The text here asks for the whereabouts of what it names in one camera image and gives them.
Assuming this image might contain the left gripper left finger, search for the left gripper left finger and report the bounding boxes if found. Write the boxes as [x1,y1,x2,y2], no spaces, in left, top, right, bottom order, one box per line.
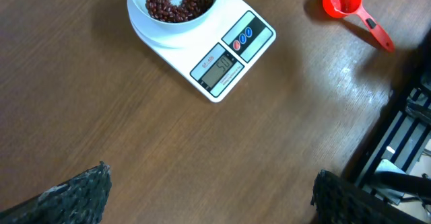
[1,161,112,224]

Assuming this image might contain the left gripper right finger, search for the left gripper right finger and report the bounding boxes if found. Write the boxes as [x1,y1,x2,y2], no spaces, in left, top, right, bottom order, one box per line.
[311,170,428,224]

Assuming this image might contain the orange measuring scoop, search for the orange measuring scoop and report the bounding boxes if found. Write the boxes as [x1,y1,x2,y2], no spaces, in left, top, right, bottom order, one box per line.
[323,0,395,52]

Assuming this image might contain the white digital kitchen scale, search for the white digital kitchen scale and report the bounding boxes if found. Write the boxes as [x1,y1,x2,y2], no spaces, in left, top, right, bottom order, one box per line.
[127,0,276,102]

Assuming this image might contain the white round bowl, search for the white round bowl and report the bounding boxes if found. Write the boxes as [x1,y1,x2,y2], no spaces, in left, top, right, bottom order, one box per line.
[132,0,218,32]

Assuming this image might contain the red beans in bowl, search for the red beans in bowl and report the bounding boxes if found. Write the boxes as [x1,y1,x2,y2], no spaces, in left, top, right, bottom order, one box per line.
[145,0,215,24]

